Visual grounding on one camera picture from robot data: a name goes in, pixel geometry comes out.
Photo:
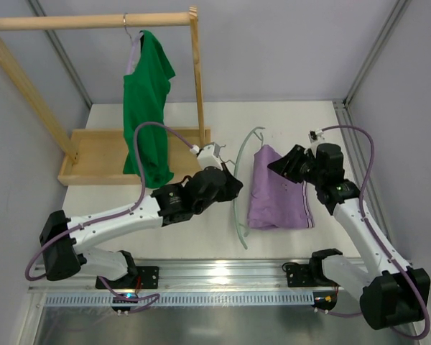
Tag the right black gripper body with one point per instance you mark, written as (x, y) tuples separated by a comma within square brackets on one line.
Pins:
[(296, 165)]

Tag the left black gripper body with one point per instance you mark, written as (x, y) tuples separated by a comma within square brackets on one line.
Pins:
[(228, 182)]

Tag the purple trousers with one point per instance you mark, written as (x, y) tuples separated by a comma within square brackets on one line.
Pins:
[(274, 202)]

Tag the mint green clothes hanger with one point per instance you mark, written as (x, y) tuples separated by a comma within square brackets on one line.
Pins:
[(242, 230)]

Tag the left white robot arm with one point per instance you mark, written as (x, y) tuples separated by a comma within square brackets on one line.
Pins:
[(70, 245)]

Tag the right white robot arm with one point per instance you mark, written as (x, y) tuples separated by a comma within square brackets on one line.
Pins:
[(390, 292)]

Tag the purple clothes hanger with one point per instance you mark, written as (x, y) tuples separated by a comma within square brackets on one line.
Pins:
[(134, 45)]

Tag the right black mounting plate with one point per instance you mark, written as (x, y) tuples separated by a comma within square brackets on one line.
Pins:
[(298, 275)]

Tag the black mounting plate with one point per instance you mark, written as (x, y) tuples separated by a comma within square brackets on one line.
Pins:
[(298, 275), (135, 278)]

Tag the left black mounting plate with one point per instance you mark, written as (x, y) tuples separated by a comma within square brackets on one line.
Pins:
[(135, 278)]

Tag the green t-shirt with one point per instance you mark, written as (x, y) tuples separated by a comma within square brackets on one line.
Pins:
[(145, 93)]

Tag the wooden clothes rack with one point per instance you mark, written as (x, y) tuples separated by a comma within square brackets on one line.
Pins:
[(97, 156)]

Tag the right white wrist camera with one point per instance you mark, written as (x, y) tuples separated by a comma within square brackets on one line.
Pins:
[(316, 138)]

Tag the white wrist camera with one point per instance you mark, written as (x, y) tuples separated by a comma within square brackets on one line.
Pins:
[(316, 138), (208, 155)]

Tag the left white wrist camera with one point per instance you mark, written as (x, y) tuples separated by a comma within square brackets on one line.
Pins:
[(208, 155)]

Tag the aluminium frame post right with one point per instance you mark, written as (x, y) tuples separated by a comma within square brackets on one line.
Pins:
[(367, 105)]

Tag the aluminium frame post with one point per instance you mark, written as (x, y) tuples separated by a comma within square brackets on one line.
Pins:
[(367, 105), (62, 55)]

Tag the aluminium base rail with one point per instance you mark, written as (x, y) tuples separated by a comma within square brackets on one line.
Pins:
[(222, 273)]

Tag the slotted cable duct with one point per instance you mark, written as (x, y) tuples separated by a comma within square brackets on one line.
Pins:
[(183, 299)]

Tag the aluminium frame post left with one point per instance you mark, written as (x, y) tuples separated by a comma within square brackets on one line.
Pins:
[(62, 55)]

